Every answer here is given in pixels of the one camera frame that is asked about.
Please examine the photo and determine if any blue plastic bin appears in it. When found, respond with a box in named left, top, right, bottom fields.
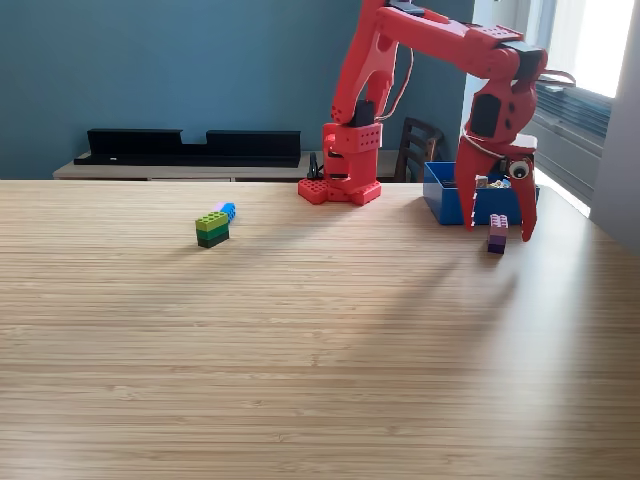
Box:
left=422, top=160, right=541, bottom=227

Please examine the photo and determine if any pink purple brick stack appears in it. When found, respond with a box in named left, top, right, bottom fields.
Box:
left=487, top=213, right=510, bottom=255

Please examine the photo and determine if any dark wooden chair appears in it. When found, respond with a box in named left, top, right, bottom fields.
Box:
left=393, top=116, right=445, bottom=184

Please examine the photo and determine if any grey window radiator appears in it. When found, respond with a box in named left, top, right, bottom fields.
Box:
left=519, top=79, right=614, bottom=201

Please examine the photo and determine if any white framed window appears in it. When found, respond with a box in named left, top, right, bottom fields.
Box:
left=519, top=0, right=640, bottom=99

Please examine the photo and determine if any pale wooden sideboard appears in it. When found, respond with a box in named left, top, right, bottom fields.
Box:
left=52, top=149, right=404, bottom=184

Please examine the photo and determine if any black shelf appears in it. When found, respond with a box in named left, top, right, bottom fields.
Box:
left=73, top=128, right=303, bottom=168

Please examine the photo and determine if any arm servo cable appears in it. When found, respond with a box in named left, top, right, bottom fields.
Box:
left=537, top=68, right=577, bottom=87

